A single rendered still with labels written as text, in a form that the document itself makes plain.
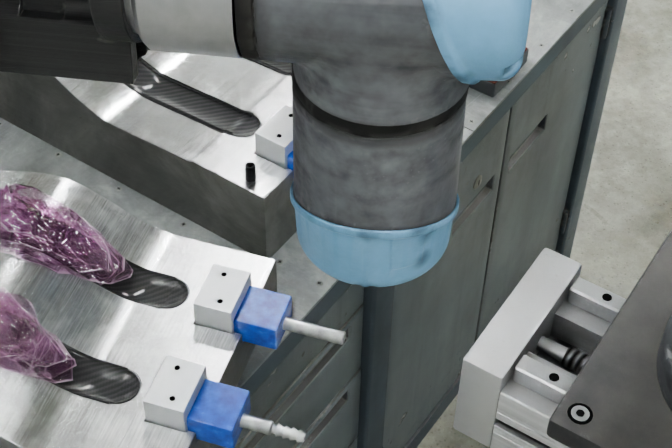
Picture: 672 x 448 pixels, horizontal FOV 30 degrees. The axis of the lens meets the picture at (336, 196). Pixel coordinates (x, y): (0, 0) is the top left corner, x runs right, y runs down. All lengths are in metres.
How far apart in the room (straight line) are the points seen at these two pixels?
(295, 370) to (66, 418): 0.41
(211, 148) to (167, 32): 0.74
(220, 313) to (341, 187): 0.58
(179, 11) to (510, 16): 0.12
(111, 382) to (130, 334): 0.05
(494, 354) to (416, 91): 0.46
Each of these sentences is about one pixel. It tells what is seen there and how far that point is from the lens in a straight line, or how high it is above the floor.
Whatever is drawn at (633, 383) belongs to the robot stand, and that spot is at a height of 1.04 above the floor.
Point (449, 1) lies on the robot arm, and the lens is 0.46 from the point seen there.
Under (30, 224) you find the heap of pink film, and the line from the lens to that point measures 1.14.
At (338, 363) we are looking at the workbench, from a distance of 1.52.
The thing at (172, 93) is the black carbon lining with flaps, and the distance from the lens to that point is 1.30.
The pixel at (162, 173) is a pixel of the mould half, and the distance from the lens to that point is 1.26.
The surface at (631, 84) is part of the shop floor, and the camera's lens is 2.76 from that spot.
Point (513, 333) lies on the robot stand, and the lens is 0.95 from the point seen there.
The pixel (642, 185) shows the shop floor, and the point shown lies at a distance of 2.53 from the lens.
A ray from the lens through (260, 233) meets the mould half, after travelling 1.21.
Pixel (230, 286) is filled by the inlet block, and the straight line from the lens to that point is 1.11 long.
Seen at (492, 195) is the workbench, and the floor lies 0.48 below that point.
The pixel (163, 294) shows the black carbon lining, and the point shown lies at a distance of 1.15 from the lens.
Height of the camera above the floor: 1.73
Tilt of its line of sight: 45 degrees down
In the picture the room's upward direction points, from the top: 1 degrees clockwise
